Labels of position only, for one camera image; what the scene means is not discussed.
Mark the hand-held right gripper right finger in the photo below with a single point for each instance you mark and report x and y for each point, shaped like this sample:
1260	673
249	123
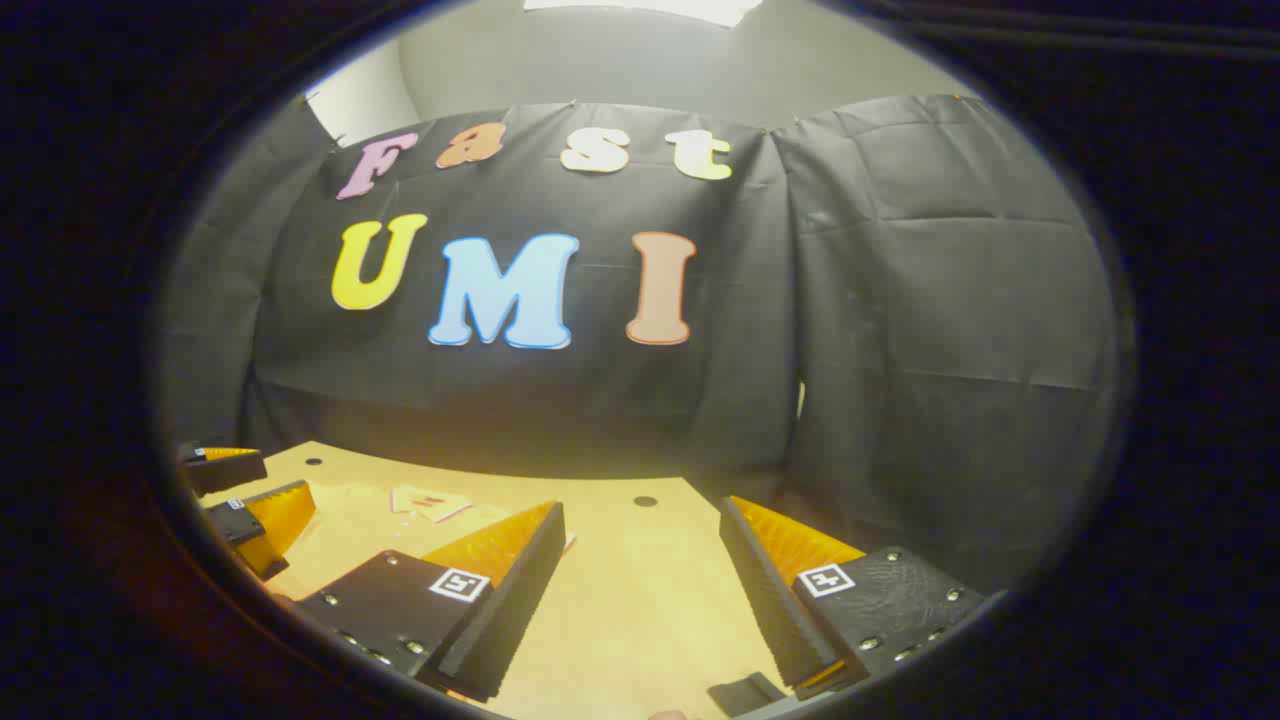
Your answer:
765	600

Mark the orange T-shirt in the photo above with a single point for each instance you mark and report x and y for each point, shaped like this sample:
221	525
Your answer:
430	503

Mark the ceiling light panel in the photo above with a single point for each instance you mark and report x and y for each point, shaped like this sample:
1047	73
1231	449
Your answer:
640	8

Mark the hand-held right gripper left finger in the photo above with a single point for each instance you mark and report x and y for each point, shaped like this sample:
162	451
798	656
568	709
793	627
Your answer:
510	610

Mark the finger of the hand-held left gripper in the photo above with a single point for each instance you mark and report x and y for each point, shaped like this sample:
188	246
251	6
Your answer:
225	470
235	522

